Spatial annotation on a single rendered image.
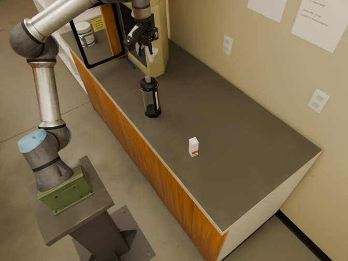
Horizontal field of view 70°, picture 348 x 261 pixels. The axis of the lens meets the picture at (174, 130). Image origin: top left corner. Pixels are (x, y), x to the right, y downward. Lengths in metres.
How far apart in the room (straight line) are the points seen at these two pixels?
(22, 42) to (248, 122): 1.14
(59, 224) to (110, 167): 1.28
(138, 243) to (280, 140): 1.31
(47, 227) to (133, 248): 0.96
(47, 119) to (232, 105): 1.01
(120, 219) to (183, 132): 1.07
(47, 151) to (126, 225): 1.20
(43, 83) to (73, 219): 0.61
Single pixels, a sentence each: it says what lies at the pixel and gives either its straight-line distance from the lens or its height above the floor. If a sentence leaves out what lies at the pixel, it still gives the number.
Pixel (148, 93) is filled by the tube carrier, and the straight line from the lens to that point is 1.34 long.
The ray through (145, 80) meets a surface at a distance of 1.33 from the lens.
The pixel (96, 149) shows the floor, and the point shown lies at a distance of 2.62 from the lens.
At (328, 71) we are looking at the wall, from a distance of 1.31.
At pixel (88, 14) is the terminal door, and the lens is 1.71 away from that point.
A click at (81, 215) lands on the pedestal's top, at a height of 0.94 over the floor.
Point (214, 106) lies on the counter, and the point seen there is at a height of 0.94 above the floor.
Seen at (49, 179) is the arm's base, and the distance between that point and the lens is 1.14.
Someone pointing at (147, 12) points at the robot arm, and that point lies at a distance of 1.14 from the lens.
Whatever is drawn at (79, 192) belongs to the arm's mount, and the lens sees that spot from 1.21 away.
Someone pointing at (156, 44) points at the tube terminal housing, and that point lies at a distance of 1.62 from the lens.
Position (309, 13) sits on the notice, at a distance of 1.28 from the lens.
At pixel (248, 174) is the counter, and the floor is 0.94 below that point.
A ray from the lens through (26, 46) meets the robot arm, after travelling 1.10.
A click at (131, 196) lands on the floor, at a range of 2.26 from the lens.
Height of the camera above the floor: 2.02
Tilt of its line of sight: 51 degrees down
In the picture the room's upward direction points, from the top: 3 degrees counter-clockwise
